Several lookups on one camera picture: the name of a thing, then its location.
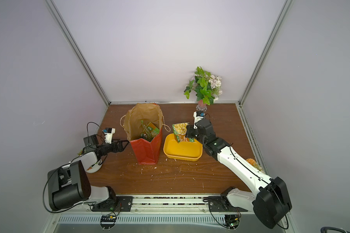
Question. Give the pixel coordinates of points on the orange green mushroom soup packet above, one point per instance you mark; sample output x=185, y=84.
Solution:
x=151, y=130

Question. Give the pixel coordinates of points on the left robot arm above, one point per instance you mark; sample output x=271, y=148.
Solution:
x=68, y=186

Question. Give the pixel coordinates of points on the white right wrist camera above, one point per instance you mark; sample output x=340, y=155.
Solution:
x=198, y=115

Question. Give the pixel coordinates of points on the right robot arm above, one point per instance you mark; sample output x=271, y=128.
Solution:
x=268, y=198

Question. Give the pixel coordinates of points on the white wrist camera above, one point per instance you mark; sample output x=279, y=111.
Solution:
x=108, y=133
x=198, y=115

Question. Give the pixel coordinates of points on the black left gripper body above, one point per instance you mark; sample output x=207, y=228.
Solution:
x=106, y=149

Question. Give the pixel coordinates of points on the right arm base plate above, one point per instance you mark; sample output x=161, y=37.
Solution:
x=219, y=204

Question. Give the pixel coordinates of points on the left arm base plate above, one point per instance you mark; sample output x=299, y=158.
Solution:
x=120, y=204

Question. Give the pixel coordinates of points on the green soup packet back side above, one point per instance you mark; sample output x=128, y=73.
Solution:
x=146, y=134

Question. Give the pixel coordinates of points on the orange flower bouquet pot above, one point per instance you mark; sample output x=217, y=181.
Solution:
x=255, y=164

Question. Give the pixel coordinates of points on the white pot red flowers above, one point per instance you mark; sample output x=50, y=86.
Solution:
x=94, y=167

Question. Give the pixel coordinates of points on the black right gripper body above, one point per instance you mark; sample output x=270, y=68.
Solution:
x=192, y=133

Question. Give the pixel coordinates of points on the yellow corn soup packet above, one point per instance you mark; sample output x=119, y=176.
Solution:
x=179, y=131

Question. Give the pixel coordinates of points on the red paper bag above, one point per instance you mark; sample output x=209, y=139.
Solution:
x=147, y=153

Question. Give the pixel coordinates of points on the green plant in pink vase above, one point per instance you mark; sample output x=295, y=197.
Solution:
x=207, y=88

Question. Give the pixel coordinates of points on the yellow plastic tray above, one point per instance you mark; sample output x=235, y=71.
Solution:
x=185, y=150

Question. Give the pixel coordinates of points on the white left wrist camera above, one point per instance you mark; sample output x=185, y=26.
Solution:
x=108, y=133

